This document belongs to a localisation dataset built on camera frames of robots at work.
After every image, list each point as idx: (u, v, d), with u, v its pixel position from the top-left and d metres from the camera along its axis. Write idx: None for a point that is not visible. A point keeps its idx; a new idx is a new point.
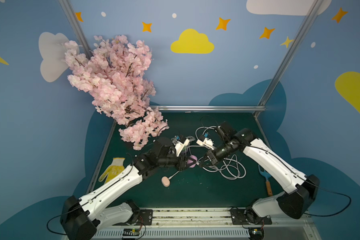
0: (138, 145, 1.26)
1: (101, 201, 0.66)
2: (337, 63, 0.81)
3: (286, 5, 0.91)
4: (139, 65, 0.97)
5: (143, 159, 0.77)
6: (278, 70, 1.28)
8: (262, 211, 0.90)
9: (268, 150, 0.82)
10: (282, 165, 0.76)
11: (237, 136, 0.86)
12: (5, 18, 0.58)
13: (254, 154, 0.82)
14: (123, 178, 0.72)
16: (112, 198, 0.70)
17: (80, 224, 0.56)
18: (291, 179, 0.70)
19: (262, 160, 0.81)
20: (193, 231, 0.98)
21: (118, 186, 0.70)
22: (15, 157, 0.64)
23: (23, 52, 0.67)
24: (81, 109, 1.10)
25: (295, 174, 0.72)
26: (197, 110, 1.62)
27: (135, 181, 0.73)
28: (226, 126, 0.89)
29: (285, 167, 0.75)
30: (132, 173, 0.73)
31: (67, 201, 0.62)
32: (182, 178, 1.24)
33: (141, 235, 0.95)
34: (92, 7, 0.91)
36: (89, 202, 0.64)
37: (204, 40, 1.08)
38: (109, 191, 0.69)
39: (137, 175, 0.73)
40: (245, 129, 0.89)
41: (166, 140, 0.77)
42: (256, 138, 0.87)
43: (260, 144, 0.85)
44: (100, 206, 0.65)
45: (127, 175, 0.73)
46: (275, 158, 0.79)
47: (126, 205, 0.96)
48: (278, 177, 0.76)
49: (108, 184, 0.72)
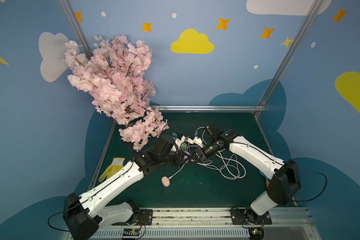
0: (138, 145, 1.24)
1: (101, 197, 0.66)
2: (337, 63, 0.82)
3: (286, 5, 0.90)
4: (139, 65, 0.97)
5: (144, 155, 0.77)
6: (278, 70, 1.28)
8: (260, 210, 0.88)
9: (248, 144, 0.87)
10: (261, 154, 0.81)
11: (223, 136, 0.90)
12: (5, 18, 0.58)
13: (238, 149, 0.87)
14: (123, 176, 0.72)
16: (112, 195, 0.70)
17: (80, 221, 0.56)
18: (269, 165, 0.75)
19: (244, 153, 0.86)
20: (193, 231, 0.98)
21: (118, 183, 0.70)
22: (16, 157, 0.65)
23: (22, 52, 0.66)
24: (81, 109, 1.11)
25: (273, 161, 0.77)
26: (197, 110, 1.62)
27: (135, 178, 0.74)
28: (214, 126, 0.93)
29: (264, 155, 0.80)
30: (132, 169, 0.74)
31: (67, 198, 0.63)
32: (182, 177, 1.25)
33: (141, 235, 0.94)
34: (92, 7, 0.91)
36: (88, 200, 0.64)
37: (204, 40, 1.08)
38: (108, 187, 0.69)
39: (137, 172, 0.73)
40: (229, 130, 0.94)
41: (169, 138, 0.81)
42: (239, 135, 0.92)
43: (242, 139, 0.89)
44: (101, 203, 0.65)
45: (127, 171, 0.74)
46: (255, 149, 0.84)
47: (126, 204, 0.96)
48: (260, 167, 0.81)
49: (108, 181, 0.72)
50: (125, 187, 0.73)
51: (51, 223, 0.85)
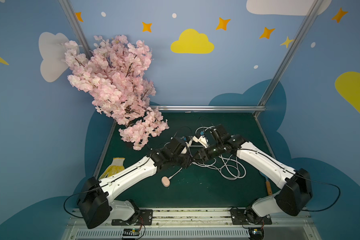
0: (138, 145, 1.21)
1: (120, 184, 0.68)
2: (337, 63, 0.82)
3: (286, 5, 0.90)
4: (139, 65, 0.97)
5: (158, 153, 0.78)
6: (278, 70, 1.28)
8: (261, 211, 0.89)
9: (257, 151, 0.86)
10: (271, 162, 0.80)
11: (230, 141, 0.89)
12: (5, 18, 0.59)
13: (246, 155, 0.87)
14: (140, 167, 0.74)
16: (128, 184, 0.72)
17: (99, 203, 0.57)
18: (280, 174, 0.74)
19: (252, 159, 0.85)
20: (193, 231, 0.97)
21: (135, 174, 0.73)
22: (16, 157, 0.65)
23: (22, 52, 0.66)
24: (81, 109, 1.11)
25: (284, 169, 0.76)
26: (197, 110, 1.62)
27: (150, 172, 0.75)
28: (221, 129, 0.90)
29: (274, 164, 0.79)
30: (148, 163, 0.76)
31: (87, 182, 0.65)
32: (182, 177, 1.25)
33: (141, 235, 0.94)
34: (93, 7, 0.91)
36: (108, 184, 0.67)
37: (204, 40, 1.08)
38: (126, 175, 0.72)
39: (152, 166, 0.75)
40: (236, 135, 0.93)
41: (182, 139, 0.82)
42: (246, 141, 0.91)
43: (250, 146, 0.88)
44: (118, 189, 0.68)
45: (143, 164, 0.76)
46: (265, 157, 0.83)
47: (129, 202, 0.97)
48: (270, 175, 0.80)
49: (125, 171, 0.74)
50: (140, 179, 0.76)
51: (51, 223, 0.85)
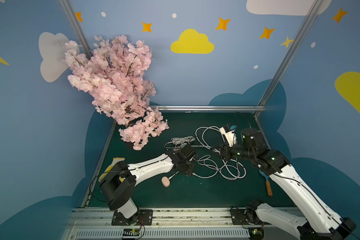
0: (138, 145, 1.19)
1: (145, 171, 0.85)
2: (337, 63, 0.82)
3: (286, 5, 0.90)
4: (139, 65, 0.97)
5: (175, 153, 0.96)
6: (278, 70, 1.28)
8: (264, 216, 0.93)
9: (300, 182, 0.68)
10: (314, 200, 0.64)
11: (267, 158, 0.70)
12: (5, 18, 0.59)
13: (284, 184, 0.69)
14: (161, 161, 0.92)
16: (149, 173, 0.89)
17: (128, 184, 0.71)
18: (324, 220, 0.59)
19: (290, 189, 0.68)
20: (193, 231, 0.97)
21: (157, 165, 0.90)
22: (16, 157, 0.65)
23: (22, 53, 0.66)
24: (81, 109, 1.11)
25: (329, 215, 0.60)
26: (197, 110, 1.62)
27: (167, 167, 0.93)
28: (259, 139, 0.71)
29: (318, 204, 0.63)
30: (167, 159, 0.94)
31: (116, 165, 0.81)
32: (182, 177, 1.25)
33: (141, 235, 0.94)
34: (93, 7, 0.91)
36: (135, 169, 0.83)
37: (204, 40, 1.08)
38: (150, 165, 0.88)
39: (170, 163, 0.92)
40: (277, 151, 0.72)
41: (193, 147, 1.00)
42: (288, 164, 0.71)
43: (291, 172, 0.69)
44: (143, 175, 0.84)
45: (163, 159, 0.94)
46: (308, 193, 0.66)
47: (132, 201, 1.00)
48: (307, 213, 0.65)
49: (148, 161, 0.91)
50: (158, 172, 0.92)
51: (51, 223, 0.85)
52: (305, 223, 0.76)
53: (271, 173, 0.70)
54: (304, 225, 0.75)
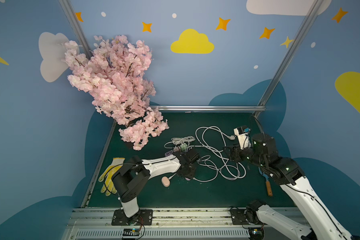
0: (138, 145, 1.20)
1: (156, 167, 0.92)
2: (337, 63, 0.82)
3: (286, 5, 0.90)
4: (139, 65, 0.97)
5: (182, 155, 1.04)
6: (278, 70, 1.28)
8: (266, 219, 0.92)
9: (313, 196, 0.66)
10: (326, 216, 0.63)
11: (280, 167, 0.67)
12: (5, 18, 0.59)
13: (296, 196, 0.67)
14: (171, 160, 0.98)
16: (159, 171, 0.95)
17: (143, 177, 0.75)
18: (334, 237, 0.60)
19: (303, 203, 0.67)
20: (193, 231, 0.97)
21: (167, 163, 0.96)
22: (16, 156, 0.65)
23: (22, 52, 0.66)
24: (81, 109, 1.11)
25: (340, 233, 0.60)
26: (197, 110, 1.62)
27: (175, 166, 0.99)
28: (271, 147, 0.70)
29: (330, 220, 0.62)
30: (176, 159, 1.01)
31: (131, 159, 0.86)
32: (182, 177, 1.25)
33: (141, 235, 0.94)
34: (93, 7, 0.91)
36: (149, 165, 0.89)
37: (204, 40, 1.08)
38: (161, 162, 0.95)
39: (178, 163, 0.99)
40: (291, 161, 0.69)
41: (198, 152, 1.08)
42: (302, 176, 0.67)
43: (306, 185, 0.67)
44: (154, 171, 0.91)
45: (173, 159, 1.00)
46: (322, 208, 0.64)
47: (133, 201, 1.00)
48: (316, 226, 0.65)
49: (159, 159, 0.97)
50: (167, 170, 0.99)
51: (51, 223, 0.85)
52: (309, 233, 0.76)
53: (284, 183, 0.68)
54: (308, 236, 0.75)
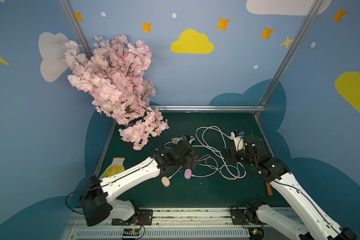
0: (138, 145, 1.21)
1: (120, 185, 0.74)
2: (337, 63, 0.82)
3: (286, 5, 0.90)
4: (139, 65, 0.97)
5: (163, 154, 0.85)
6: (278, 70, 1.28)
8: (266, 218, 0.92)
9: (300, 189, 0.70)
10: (313, 208, 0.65)
11: (267, 166, 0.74)
12: (5, 18, 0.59)
13: (284, 190, 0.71)
14: (142, 169, 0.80)
16: (128, 185, 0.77)
17: (98, 204, 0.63)
18: (322, 228, 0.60)
19: (291, 197, 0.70)
20: (193, 231, 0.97)
21: (137, 175, 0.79)
22: (16, 157, 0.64)
23: (23, 53, 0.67)
24: (81, 109, 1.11)
25: (329, 224, 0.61)
26: (197, 110, 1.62)
27: (153, 173, 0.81)
28: (260, 147, 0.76)
29: (317, 212, 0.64)
30: (151, 165, 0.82)
31: (89, 180, 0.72)
32: (182, 177, 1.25)
33: (141, 235, 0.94)
34: (92, 7, 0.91)
36: (108, 185, 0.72)
37: (204, 40, 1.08)
38: (127, 177, 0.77)
39: (155, 168, 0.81)
40: (277, 160, 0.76)
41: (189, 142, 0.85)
42: (287, 172, 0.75)
43: (291, 180, 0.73)
44: (118, 190, 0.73)
45: (146, 166, 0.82)
46: (308, 200, 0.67)
47: (130, 203, 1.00)
48: (306, 220, 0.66)
49: (127, 172, 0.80)
50: (142, 180, 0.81)
51: (51, 223, 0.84)
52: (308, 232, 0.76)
53: (272, 180, 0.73)
54: (306, 234, 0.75)
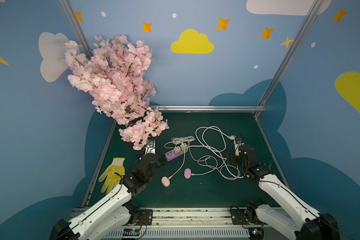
0: (138, 145, 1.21)
1: (92, 221, 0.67)
2: (337, 63, 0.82)
3: (286, 5, 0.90)
4: (139, 65, 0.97)
5: (132, 177, 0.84)
6: (278, 70, 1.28)
8: (264, 217, 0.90)
9: (281, 185, 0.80)
10: (293, 198, 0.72)
11: (254, 171, 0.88)
12: (5, 19, 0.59)
13: (267, 188, 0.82)
14: (113, 197, 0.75)
16: (101, 218, 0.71)
17: None
18: (300, 211, 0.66)
19: (274, 193, 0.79)
20: (193, 231, 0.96)
21: (108, 205, 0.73)
22: (16, 156, 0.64)
23: (23, 53, 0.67)
24: (81, 109, 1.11)
25: (307, 209, 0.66)
26: (197, 110, 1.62)
27: (125, 199, 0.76)
28: (252, 155, 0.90)
29: (296, 201, 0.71)
30: (121, 191, 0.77)
31: (56, 225, 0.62)
32: (182, 177, 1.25)
33: (141, 235, 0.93)
34: (93, 7, 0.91)
36: (78, 225, 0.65)
37: (204, 40, 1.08)
38: (98, 210, 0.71)
39: (126, 193, 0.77)
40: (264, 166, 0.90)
41: (151, 157, 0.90)
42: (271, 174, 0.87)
43: (273, 178, 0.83)
44: (91, 227, 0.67)
45: (116, 193, 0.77)
46: (288, 193, 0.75)
47: (122, 208, 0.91)
48: (290, 212, 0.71)
49: (97, 205, 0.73)
50: (114, 209, 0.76)
51: (51, 223, 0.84)
52: None
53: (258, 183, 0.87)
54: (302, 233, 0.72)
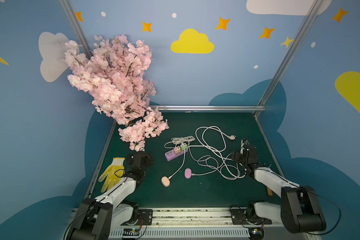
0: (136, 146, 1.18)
1: (115, 196, 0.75)
2: (337, 63, 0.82)
3: (286, 5, 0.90)
4: (139, 65, 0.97)
5: (131, 172, 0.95)
6: (278, 70, 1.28)
8: (262, 211, 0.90)
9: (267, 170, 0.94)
10: (276, 176, 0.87)
11: (252, 166, 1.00)
12: (4, 18, 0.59)
13: (257, 175, 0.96)
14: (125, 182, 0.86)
16: (119, 199, 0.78)
17: (106, 211, 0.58)
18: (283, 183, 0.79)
19: (261, 177, 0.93)
20: (193, 231, 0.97)
21: (123, 187, 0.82)
22: (16, 156, 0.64)
23: (23, 52, 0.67)
24: (81, 109, 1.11)
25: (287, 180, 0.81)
26: (197, 110, 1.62)
27: (132, 186, 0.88)
28: (253, 152, 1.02)
29: (278, 177, 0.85)
30: (129, 179, 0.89)
31: (82, 203, 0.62)
32: (182, 177, 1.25)
33: (141, 235, 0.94)
34: (92, 7, 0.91)
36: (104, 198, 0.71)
37: (204, 40, 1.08)
38: (117, 190, 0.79)
39: (133, 180, 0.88)
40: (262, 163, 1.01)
41: (142, 152, 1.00)
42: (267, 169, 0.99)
43: (264, 167, 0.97)
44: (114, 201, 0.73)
45: (125, 181, 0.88)
46: (272, 173, 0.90)
47: (124, 204, 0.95)
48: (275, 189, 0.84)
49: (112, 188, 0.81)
50: (125, 194, 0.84)
51: (51, 223, 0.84)
52: None
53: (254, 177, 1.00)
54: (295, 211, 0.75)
